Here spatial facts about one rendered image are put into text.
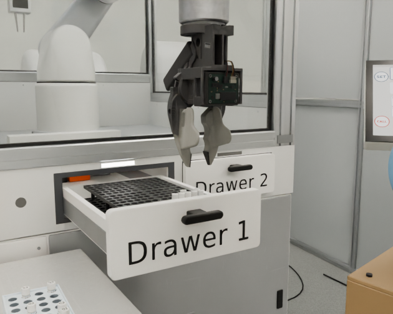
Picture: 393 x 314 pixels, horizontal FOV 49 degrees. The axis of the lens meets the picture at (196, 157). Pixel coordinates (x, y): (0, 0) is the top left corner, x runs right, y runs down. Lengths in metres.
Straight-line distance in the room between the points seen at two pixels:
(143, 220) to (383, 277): 0.35
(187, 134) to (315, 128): 2.35
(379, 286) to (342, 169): 2.23
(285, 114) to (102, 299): 0.76
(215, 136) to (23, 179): 0.45
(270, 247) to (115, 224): 0.74
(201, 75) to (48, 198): 0.50
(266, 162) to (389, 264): 0.63
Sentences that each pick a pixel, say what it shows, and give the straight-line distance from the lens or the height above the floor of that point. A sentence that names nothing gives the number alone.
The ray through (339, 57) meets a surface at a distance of 2.83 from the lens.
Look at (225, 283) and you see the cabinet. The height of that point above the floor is 0.57.
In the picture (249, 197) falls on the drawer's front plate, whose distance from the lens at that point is 0.79.
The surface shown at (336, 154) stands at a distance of 2.83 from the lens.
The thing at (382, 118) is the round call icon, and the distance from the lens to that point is 1.38.
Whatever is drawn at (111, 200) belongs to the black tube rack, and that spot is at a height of 0.90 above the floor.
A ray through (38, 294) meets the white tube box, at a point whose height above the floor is 0.79.
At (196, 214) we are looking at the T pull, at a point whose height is 0.91.
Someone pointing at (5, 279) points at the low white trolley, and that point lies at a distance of 0.91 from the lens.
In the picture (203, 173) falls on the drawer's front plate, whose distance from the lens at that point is 1.11.
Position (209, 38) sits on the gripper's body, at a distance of 0.63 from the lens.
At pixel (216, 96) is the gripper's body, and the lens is 0.62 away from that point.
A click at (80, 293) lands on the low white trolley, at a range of 0.81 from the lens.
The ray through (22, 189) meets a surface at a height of 0.90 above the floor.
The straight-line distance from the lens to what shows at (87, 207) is 0.83.
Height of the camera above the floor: 1.11
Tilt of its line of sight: 9 degrees down
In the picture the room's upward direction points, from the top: straight up
